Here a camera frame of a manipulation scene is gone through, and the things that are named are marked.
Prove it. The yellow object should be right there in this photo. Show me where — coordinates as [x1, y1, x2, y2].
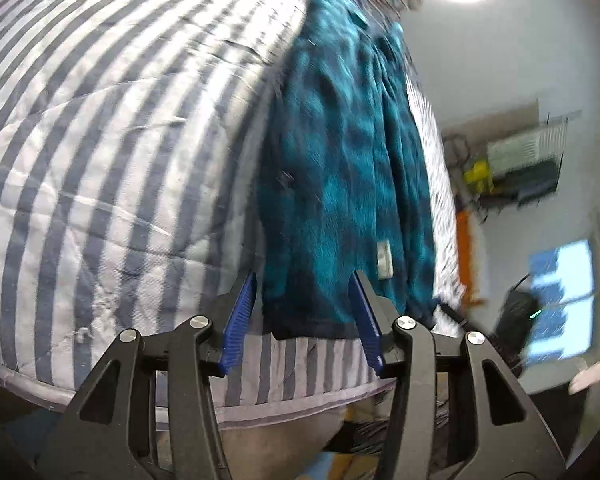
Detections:
[463, 159, 495, 195]

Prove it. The dark shelf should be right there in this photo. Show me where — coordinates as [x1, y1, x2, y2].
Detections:
[477, 159, 562, 210]

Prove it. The white ribbed box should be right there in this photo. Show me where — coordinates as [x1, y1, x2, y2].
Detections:
[486, 122, 570, 177]

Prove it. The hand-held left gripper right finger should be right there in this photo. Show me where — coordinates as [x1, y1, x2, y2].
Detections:
[350, 271, 566, 480]

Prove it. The bright window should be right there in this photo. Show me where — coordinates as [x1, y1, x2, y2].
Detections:
[526, 239, 597, 362]

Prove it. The black device with green light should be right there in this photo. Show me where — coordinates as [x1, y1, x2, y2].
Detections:
[494, 274, 542, 363]

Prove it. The small white object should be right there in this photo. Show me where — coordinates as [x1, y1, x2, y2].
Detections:
[568, 359, 600, 395]

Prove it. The teal plaid fleece garment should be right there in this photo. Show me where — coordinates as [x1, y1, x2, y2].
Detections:
[254, 0, 440, 340]

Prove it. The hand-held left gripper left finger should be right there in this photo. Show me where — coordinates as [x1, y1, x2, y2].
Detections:
[35, 270, 257, 480]

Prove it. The orange strip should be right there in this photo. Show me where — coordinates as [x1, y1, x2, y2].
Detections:
[454, 209, 483, 303]

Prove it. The grey striped mattress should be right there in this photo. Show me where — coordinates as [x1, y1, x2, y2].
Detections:
[0, 0, 470, 423]

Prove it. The beige mattress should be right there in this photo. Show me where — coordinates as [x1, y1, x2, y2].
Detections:
[214, 397, 350, 463]

